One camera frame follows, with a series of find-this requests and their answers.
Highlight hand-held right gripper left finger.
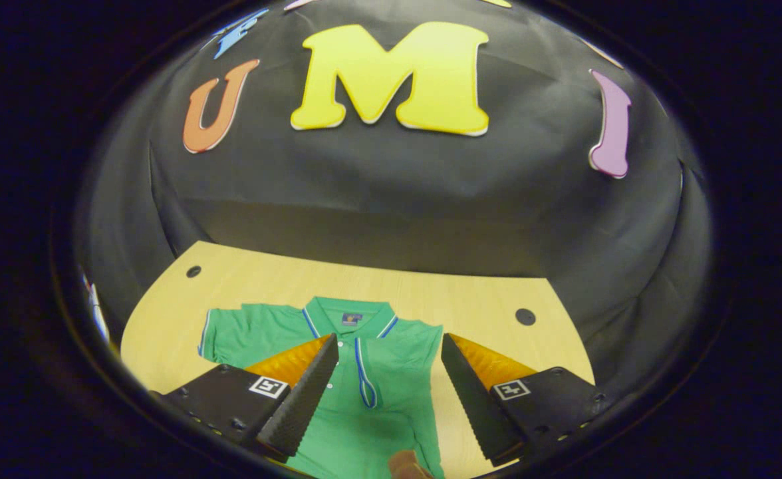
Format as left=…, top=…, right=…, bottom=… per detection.
left=155, top=333, right=340, bottom=463

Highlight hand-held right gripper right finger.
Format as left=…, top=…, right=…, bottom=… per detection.
left=440, top=333, right=608, bottom=466

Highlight green T-shirt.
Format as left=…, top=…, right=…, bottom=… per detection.
left=198, top=296, right=446, bottom=479

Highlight black backdrop cloth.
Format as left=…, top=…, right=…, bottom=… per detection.
left=72, top=0, right=714, bottom=400

